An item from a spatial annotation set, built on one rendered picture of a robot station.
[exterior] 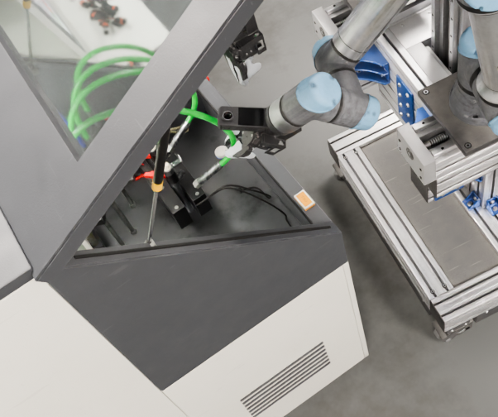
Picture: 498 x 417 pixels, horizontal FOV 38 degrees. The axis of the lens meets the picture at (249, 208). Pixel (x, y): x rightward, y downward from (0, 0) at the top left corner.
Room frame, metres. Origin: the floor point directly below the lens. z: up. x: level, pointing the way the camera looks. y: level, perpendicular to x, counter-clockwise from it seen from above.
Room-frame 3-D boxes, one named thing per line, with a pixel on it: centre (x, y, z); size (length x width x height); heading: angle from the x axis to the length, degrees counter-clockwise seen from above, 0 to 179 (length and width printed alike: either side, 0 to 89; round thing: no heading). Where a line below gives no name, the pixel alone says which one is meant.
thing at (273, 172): (1.19, -0.08, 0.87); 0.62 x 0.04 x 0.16; 13
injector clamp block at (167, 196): (1.25, 0.18, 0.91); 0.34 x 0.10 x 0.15; 13
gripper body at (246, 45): (1.20, -0.13, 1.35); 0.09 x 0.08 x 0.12; 103
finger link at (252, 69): (1.18, -0.13, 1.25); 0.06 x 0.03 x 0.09; 103
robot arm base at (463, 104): (0.99, -0.62, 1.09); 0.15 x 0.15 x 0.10
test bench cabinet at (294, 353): (1.13, 0.18, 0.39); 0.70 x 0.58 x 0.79; 13
